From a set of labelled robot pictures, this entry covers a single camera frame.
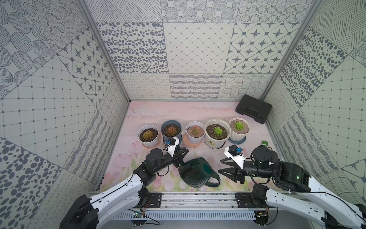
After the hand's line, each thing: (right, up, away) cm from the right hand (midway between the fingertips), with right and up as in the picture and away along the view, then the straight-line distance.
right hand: (221, 166), depth 62 cm
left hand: (-15, +6, +12) cm, 21 cm away
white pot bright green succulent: (+19, +14, +29) cm, 37 cm away
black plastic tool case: (+38, +27, +49) cm, 68 cm away
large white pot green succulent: (+4, +12, +27) cm, 29 cm away
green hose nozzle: (+37, +3, +32) cm, 49 cm away
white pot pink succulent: (-10, +12, +27) cm, 31 cm away
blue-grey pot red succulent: (-25, +13, +29) cm, 41 cm away
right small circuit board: (+23, -30, +10) cm, 39 cm away
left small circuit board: (-40, -29, +10) cm, 50 cm away
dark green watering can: (-11, -7, +9) cm, 15 cm away
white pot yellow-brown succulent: (-40, +9, +26) cm, 48 cm away
